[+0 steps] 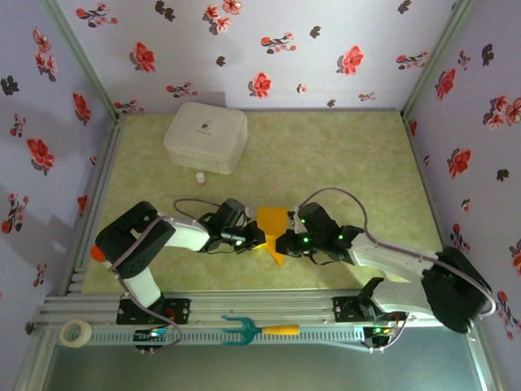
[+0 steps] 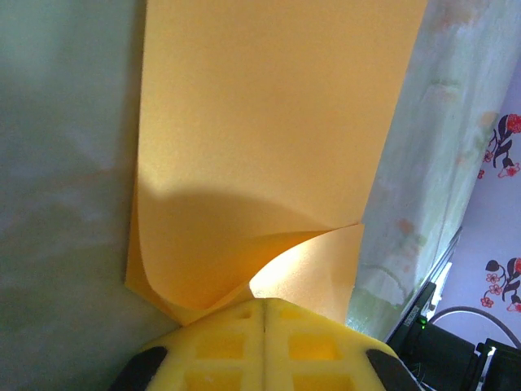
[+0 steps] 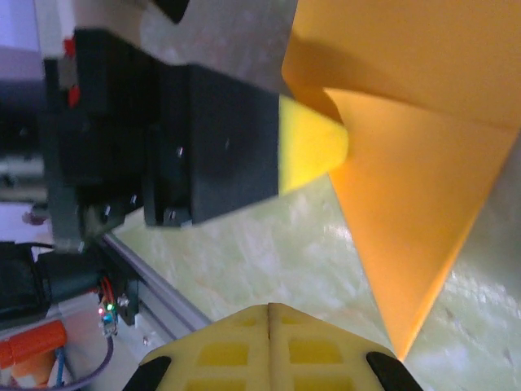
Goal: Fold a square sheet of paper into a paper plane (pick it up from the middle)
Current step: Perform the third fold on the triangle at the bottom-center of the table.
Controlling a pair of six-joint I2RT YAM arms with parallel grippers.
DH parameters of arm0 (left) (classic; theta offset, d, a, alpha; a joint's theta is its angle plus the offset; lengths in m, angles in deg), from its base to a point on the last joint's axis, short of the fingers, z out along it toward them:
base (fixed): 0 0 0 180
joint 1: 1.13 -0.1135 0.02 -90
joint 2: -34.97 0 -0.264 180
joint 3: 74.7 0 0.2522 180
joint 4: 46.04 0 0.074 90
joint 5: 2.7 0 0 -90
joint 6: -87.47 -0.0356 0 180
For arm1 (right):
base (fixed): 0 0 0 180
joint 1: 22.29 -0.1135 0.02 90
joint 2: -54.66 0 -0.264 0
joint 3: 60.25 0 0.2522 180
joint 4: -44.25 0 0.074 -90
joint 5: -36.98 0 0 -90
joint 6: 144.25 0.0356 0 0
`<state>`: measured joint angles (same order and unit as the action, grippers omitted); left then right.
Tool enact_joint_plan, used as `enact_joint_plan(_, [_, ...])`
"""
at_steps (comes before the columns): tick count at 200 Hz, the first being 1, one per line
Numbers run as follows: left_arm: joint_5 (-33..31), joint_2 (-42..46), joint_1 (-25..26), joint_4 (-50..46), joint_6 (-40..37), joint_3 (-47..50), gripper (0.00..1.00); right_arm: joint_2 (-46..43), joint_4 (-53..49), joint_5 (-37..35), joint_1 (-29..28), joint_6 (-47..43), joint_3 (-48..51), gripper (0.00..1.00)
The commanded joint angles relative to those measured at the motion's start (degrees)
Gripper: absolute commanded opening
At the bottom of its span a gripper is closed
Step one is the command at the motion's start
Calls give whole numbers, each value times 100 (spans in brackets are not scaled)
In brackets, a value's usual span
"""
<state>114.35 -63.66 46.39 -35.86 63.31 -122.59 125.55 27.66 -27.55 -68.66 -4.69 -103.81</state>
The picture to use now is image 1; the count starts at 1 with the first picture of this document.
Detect orange paper sheet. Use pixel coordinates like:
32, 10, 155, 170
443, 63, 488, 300
255, 205, 288, 268

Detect white plastic storage box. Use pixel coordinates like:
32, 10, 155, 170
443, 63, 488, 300
163, 101, 249, 176

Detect orange capped bottle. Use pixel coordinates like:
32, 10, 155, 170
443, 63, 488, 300
90, 244, 113, 270

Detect white tape roll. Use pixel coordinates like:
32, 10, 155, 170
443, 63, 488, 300
59, 319, 93, 349

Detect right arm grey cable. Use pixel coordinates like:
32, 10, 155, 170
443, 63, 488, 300
299, 187, 498, 354

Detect long aluminium frame rail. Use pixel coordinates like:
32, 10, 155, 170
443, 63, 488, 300
38, 289, 478, 327

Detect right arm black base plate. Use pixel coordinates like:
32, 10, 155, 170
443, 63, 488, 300
332, 296, 408, 325

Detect teal garden fork orange handle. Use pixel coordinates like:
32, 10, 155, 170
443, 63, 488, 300
221, 314, 301, 347

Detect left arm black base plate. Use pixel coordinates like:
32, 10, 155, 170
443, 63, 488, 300
116, 296, 192, 326

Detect grey slotted cable duct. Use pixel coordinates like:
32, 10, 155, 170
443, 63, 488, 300
87, 325, 367, 347

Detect aluminium side rail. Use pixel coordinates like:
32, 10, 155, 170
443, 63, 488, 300
63, 112, 128, 295
401, 112, 463, 292

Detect aluminium corner post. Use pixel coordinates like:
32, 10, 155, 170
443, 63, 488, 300
401, 0, 477, 119
40, 0, 123, 121

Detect aluminium lower frame rail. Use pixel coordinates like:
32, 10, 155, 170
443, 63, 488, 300
11, 325, 56, 391
466, 332, 504, 391

